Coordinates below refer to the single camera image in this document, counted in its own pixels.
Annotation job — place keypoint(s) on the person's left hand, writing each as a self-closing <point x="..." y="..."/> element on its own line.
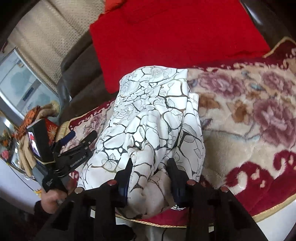
<point x="52" y="201"/>

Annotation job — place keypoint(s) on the floral plush blanket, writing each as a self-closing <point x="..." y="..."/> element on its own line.
<point x="242" y="111"/>

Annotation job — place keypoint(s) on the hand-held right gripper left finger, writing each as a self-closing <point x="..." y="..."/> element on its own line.
<point x="124" y="183"/>

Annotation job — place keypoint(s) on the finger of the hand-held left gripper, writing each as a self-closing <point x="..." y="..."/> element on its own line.
<point x="89" y="138"/>
<point x="68" y="136"/>

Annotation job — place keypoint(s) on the potted flowers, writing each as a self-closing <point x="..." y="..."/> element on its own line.
<point x="5" y="148"/>

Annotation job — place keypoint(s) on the orange red pillow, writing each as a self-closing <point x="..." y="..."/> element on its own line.
<point x="114" y="5"/>

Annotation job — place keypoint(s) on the window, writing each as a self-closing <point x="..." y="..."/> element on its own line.
<point x="20" y="76"/>

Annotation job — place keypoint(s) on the beige curtain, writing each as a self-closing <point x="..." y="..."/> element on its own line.
<point x="46" y="39"/>

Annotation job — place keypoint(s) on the dark brown sofa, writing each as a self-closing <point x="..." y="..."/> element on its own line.
<point x="78" y="69"/>

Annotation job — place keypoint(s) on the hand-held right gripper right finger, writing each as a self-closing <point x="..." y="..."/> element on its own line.
<point x="176" y="185"/>

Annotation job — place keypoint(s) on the red bed sheet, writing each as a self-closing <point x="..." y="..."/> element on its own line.
<point x="173" y="39"/>

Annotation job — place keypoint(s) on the orange patterned cloth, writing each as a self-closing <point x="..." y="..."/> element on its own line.
<point x="27" y="120"/>

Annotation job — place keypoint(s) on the white crack-print garment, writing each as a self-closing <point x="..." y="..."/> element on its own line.
<point x="150" y="111"/>

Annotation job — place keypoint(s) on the red gift box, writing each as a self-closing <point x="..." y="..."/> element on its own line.
<point x="52" y="128"/>

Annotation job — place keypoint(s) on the person's left forearm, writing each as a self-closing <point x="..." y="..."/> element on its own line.
<point x="40" y="216"/>

